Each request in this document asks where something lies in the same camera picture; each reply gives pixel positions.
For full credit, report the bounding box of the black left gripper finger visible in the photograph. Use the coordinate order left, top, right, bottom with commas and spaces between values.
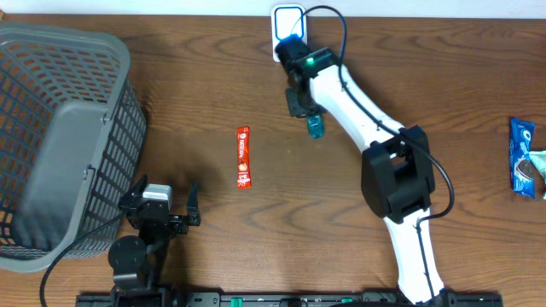
186, 181, 200, 217
125, 175, 148, 200

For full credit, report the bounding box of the blue mouthwash bottle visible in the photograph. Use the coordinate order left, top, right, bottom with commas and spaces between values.
306, 114, 325, 139

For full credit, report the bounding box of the red Nescafe coffee stick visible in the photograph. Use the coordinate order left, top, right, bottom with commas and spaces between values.
236, 126, 252, 189

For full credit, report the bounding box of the blue Oreo cookie pack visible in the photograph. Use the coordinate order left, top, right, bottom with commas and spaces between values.
509, 118, 536, 199

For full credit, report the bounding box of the green tissue pack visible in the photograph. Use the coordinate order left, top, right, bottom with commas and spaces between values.
529, 151, 546, 181

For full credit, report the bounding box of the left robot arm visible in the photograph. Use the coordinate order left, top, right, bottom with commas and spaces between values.
107, 176, 201, 306

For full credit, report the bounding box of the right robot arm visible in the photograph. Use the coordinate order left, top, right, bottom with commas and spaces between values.
275, 43, 444, 304

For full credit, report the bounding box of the white barcode scanner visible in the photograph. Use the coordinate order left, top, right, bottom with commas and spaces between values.
270, 3, 307, 62

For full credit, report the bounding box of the grey plastic shopping basket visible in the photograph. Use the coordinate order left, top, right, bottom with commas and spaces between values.
1, 23, 147, 273

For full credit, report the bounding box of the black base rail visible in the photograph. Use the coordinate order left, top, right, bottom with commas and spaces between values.
76, 291, 504, 307

